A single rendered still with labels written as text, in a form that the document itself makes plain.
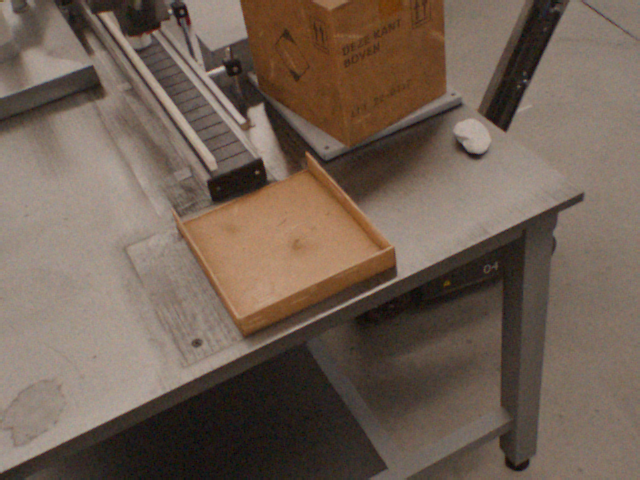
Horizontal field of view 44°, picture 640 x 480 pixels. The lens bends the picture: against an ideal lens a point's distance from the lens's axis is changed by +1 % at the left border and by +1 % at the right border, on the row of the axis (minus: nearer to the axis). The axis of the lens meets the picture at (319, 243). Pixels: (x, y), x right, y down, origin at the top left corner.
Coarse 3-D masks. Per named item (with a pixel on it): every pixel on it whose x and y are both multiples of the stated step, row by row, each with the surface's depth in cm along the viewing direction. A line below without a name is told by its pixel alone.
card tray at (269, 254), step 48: (288, 192) 137; (336, 192) 132; (192, 240) 126; (240, 240) 130; (288, 240) 128; (336, 240) 126; (384, 240) 120; (240, 288) 121; (288, 288) 120; (336, 288) 118
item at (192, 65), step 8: (160, 32) 163; (168, 32) 160; (168, 40) 159; (176, 40) 157; (176, 48) 155; (184, 56) 152; (192, 64) 149; (200, 72) 146; (200, 80) 147; (208, 80) 144; (208, 88) 143; (216, 88) 141; (216, 96) 140; (224, 96) 139; (224, 104) 137; (232, 112) 135; (240, 120) 133
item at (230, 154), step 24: (120, 48) 176; (168, 72) 165; (168, 96) 158; (192, 96) 156; (192, 120) 150; (216, 120) 149; (192, 144) 144; (216, 144) 143; (240, 144) 142; (240, 168) 137
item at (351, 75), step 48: (240, 0) 147; (288, 0) 132; (336, 0) 125; (384, 0) 129; (432, 0) 136; (288, 48) 141; (336, 48) 128; (384, 48) 134; (432, 48) 141; (288, 96) 151; (336, 96) 135; (384, 96) 140; (432, 96) 148
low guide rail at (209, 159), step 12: (108, 24) 178; (120, 36) 172; (132, 48) 167; (132, 60) 166; (144, 72) 159; (156, 84) 155; (168, 108) 149; (180, 120) 144; (192, 132) 141; (204, 156) 135; (216, 168) 135
